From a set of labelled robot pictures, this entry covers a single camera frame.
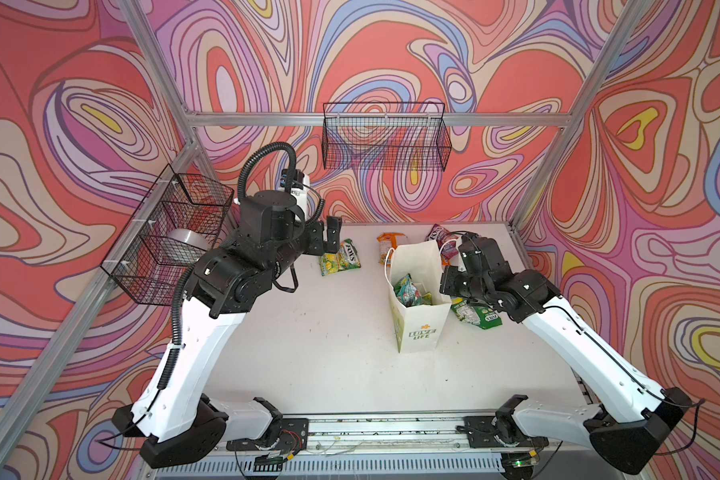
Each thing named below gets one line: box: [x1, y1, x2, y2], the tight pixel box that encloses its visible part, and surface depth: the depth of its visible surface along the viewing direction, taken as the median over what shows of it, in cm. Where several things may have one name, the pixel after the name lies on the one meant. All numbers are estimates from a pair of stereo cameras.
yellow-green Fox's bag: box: [319, 238, 362, 277], surface depth 107 cm
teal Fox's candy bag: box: [397, 273, 422, 307], surface depth 85 cm
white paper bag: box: [388, 240, 452, 353], surface depth 80 cm
